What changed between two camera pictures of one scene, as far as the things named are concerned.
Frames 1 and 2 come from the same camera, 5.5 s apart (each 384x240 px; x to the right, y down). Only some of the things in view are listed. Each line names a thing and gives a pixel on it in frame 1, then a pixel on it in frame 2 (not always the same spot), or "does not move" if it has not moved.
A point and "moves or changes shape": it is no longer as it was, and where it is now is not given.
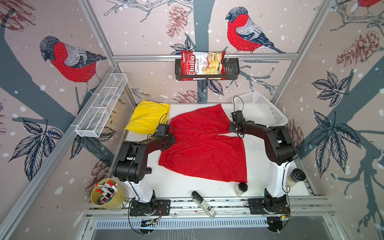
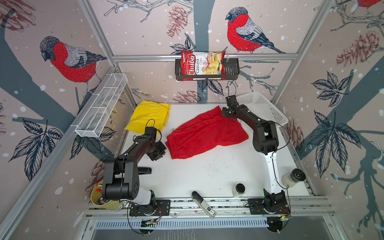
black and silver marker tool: (196, 197) does not move
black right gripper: (231, 124) → (223, 114)
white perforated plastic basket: (256, 107) does not move
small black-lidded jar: (241, 188) does not move
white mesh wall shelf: (101, 106) does not move
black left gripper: (173, 140) → (162, 150)
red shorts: (204, 145) moves or changes shape
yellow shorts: (146, 116) does not move
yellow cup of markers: (108, 194) does not move
